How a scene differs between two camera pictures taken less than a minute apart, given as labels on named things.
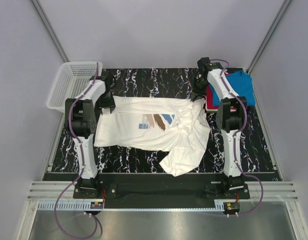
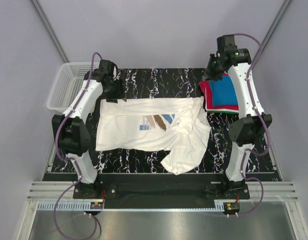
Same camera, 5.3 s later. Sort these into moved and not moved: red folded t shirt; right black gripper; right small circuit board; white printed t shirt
Moved: right black gripper
Not moved: red folded t shirt; right small circuit board; white printed t shirt
